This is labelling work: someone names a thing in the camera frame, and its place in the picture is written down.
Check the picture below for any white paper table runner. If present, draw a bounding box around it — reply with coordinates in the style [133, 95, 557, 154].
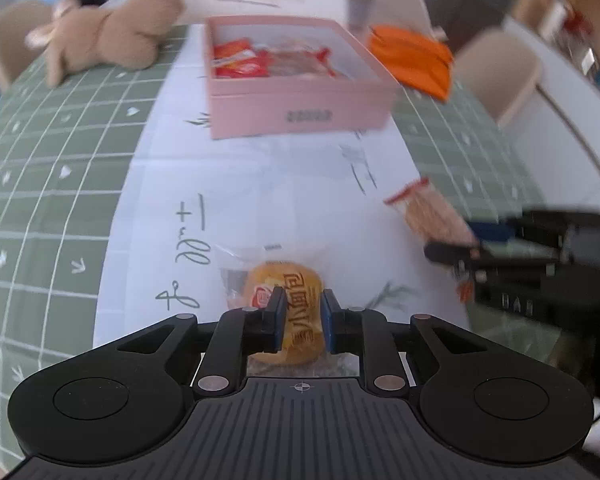
[87, 25, 468, 344]

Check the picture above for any cracker packet red edge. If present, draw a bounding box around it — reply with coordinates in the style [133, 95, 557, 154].
[384, 178, 481, 304]

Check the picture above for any beige chair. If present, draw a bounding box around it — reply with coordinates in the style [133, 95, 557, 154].
[0, 0, 52, 94]
[454, 27, 543, 128]

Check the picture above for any brown plush bunny toy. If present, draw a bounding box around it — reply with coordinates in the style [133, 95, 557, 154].
[24, 0, 185, 88]

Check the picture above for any orange tissue pouch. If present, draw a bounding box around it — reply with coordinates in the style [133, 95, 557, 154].
[368, 25, 454, 102]

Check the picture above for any red roast duck snack pouch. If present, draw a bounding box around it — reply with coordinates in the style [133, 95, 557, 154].
[212, 38, 270, 79]

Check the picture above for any small bread packet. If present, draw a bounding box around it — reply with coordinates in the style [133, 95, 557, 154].
[214, 242, 361, 378]

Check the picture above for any beige chair right side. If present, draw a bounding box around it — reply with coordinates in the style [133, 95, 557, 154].
[454, 27, 543, 128]

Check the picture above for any pink cardboard box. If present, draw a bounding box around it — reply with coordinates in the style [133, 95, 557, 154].
[202, 15, 399, 140]

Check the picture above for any beige chair near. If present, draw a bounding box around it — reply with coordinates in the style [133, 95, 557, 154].
[0, 0, 52, 94]

